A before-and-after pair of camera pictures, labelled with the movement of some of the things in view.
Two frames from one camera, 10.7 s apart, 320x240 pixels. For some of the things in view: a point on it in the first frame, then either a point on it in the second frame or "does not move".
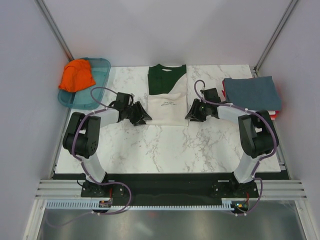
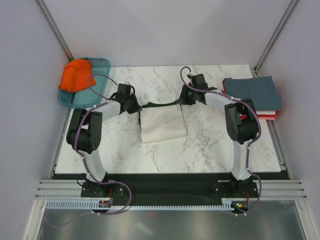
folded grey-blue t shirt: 257,93 does not move
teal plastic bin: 91,97 does not move
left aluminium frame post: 48,18 does not move
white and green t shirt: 167,95 -> 162,121
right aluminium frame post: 287,15 does not move
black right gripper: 193,113 -> 183,100
